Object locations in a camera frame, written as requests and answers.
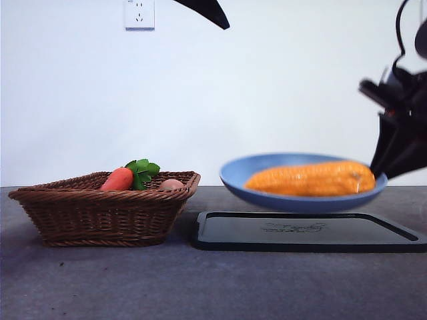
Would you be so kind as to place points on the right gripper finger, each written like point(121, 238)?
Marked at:
point(382, 143)
point(407, 156)

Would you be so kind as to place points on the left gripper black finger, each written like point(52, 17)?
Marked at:
point(213, 13)

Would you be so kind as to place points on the yellow corn cob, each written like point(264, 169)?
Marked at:
point(310, 180)

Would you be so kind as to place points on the blue plate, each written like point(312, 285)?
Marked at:
point(300, 201)

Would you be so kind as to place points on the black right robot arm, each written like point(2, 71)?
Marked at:
point(410, 90)

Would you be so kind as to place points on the brown wicker basket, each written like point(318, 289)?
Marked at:
point(100, 216)

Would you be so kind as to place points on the black rectangular tray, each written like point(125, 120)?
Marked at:
point(233, 233)

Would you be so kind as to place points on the brown egg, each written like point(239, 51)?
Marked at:
point(171, 185)

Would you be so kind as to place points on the orange carrot with green leaves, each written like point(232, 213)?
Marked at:
point(116, 180)

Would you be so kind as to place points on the white wall socket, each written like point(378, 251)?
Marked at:
point(139, 15)

